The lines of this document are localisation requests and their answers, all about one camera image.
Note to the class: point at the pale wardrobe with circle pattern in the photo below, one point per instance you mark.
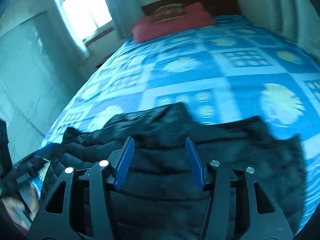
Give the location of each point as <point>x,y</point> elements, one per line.
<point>30,67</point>

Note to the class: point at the red pillow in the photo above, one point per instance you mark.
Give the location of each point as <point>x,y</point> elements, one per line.
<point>200,17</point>

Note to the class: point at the black puffer jacket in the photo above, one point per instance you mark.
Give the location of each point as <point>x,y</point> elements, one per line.
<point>162,140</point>

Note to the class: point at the bed with blue patterned sheet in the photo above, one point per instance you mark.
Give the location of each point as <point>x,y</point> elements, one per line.
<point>225,62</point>

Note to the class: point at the pale curtain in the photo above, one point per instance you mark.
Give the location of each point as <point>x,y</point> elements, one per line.
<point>292,7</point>

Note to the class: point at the wooden headboard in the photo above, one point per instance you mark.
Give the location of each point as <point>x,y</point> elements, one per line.
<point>217,0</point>

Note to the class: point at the grey curtain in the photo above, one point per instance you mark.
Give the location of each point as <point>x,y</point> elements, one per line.
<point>117,12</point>

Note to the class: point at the white curtain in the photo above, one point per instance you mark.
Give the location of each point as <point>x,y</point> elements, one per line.
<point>75,42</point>

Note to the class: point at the wooden nightstand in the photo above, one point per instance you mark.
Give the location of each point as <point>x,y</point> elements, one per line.
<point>103,61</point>

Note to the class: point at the brown printed cushion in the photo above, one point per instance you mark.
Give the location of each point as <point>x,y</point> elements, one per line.
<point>168,13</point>

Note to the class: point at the person's left hand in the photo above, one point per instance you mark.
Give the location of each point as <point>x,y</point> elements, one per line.
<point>12,205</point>

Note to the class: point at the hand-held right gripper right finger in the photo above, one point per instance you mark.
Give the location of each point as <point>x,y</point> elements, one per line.
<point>196,165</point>

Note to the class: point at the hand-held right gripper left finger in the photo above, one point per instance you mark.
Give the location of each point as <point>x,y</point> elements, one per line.
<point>123,165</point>

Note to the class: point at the window with wooden sill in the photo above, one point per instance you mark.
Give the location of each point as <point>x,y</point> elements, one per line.
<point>85,5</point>

